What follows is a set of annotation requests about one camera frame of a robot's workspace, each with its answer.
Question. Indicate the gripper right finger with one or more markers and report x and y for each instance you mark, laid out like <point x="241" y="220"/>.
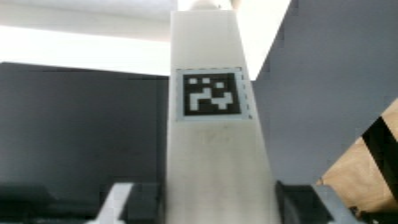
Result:
<point x="311" y="206"/>

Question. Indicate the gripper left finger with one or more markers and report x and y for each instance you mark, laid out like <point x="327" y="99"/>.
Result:
<point x="129" y="203"/>

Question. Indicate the white desk leg with tag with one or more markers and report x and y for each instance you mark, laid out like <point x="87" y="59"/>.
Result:
<point x="218" y="180"/>

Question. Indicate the white desk top tray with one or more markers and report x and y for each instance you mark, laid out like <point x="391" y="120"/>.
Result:
<point x="108" y="34"/>

